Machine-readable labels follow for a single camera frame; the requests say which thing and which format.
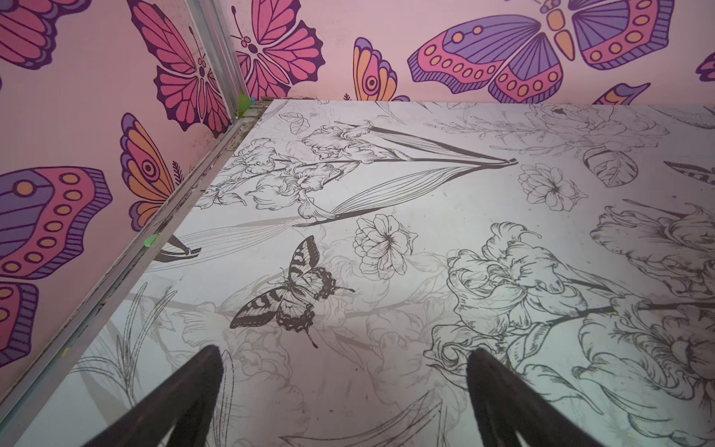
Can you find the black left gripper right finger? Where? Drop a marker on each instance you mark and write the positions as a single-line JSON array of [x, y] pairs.
[[509, 413]]

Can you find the green tape piece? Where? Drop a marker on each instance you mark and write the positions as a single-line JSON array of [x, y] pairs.
[[244, 104]]

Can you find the aluminium cage frame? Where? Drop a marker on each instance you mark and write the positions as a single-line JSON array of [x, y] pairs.
[[113, 115]]

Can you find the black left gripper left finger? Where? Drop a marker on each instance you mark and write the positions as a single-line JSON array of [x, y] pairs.
[[179, 411]]

